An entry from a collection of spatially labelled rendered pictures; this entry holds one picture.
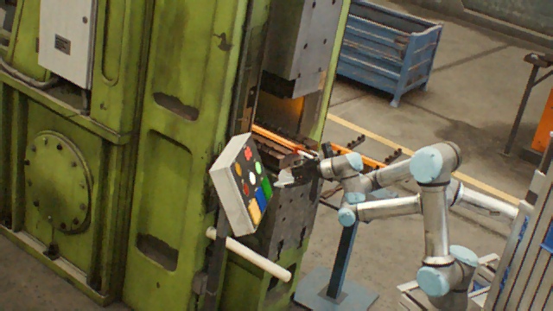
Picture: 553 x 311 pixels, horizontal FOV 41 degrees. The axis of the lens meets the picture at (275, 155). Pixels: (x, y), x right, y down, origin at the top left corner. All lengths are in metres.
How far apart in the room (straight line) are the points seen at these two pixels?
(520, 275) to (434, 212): 0.43
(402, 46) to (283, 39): 3.99
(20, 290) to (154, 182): 0.93
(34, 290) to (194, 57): 1.52
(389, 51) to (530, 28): 4.13
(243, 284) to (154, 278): 0.43
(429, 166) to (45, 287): 2.19
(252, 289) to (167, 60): 1.18
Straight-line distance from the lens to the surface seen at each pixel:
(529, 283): 2.86
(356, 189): 2.86
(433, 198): 2.63
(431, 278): 2.70
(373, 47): 7.16
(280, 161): 3.33
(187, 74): 3.21
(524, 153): 6.75
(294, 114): 3.65
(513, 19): 11.00
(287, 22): 3.09
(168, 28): 3.23
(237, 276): 3.69
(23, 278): 4.06
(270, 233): 3.43
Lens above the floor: 2.41
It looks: 25 degrees down
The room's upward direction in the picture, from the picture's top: 11 degrees clockwise
